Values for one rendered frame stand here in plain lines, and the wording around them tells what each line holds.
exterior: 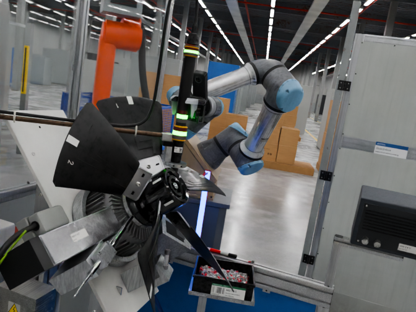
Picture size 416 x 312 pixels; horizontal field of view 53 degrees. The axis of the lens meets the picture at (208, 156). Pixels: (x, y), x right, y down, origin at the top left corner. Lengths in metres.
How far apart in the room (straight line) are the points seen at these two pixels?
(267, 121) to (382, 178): 1.46
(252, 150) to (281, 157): 7.01
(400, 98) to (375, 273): 1.20
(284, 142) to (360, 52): 5.95
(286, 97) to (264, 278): 0.70
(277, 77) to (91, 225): 0.90
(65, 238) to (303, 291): 0.96
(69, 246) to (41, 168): 0.32
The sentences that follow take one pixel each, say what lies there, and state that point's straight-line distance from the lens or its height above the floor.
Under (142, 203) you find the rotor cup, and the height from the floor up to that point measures 1.16.
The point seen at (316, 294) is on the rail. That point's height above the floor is 0.82.
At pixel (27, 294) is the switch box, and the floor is 0.84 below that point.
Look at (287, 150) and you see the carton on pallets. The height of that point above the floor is 0.43.
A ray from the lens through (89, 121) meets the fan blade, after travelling 1.07.
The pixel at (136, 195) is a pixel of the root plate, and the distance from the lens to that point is 1.19.
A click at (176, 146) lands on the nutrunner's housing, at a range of 1.28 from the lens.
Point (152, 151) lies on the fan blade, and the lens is 1.29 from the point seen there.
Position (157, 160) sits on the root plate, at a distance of 1.29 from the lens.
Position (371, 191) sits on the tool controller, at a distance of 1.57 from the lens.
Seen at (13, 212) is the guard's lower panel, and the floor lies 0.90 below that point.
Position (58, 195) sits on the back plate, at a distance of 1.27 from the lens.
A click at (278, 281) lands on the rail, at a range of 1.69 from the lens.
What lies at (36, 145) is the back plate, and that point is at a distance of 1.32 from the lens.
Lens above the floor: 1.52
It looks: 10 degrees down
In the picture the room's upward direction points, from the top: 9 degrees clockwise
